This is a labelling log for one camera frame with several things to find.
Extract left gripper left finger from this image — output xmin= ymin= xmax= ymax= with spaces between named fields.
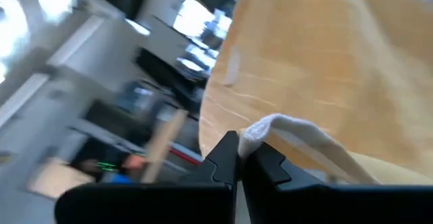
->
xmin=179 ymin=131 xmax=242 ymax=186

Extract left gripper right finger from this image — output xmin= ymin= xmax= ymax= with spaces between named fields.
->
xmin=242 ymin=141 xmax=325 ymax=191

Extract light wooden desk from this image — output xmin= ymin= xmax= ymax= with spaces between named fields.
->
xmin=140 ymin=108 xmax=204 ymax=184

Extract orange object on desk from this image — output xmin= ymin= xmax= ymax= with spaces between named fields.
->
xmin=122 ymin=154 xmax=150 ymax=171

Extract blue object on desk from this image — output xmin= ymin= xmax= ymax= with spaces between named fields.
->
xmin=108 ymin=173 xmax=133 ymax=184

